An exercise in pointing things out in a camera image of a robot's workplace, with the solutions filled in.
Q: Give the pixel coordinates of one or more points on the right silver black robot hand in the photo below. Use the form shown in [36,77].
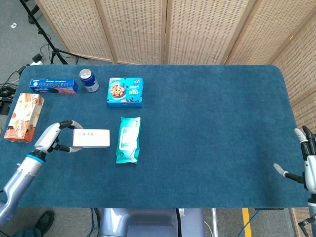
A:
[310,170]

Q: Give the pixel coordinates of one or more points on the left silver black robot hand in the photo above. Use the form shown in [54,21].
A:
[48,139]

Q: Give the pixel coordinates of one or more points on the white small box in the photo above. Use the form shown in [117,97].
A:
[92,138]

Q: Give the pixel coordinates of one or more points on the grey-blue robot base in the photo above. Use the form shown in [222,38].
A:
[150,222]

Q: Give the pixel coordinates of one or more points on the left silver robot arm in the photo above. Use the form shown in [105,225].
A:
[21,177]

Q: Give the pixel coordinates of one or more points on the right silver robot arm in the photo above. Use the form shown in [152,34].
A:
[311,214]

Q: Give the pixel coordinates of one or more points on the orange wafer biscuit box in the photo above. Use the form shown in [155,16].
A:
[23,118]

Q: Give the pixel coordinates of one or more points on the long blue cookie package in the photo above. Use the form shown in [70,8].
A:
[53,85]

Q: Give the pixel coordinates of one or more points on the blue chocolate chip cookie box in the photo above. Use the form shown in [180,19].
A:
[125,92]

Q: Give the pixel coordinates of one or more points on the blue soda can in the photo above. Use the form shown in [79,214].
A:
[89,80]

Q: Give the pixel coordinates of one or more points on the teal wet wipes pack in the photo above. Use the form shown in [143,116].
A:
[128,140]

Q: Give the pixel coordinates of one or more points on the white power strip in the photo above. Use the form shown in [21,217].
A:
[37,59]

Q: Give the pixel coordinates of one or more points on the black leather shoe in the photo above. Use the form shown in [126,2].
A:
[45,221]

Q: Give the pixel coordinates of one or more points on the blue jeans leg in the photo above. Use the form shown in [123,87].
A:
[27,233]

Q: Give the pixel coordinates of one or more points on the black tripod stand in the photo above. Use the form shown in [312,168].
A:
[47,39]

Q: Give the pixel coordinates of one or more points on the blue felt table cover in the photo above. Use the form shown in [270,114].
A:
[197,135]

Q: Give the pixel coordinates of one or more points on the wooden woven folding screen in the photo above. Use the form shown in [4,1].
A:
[197,29]

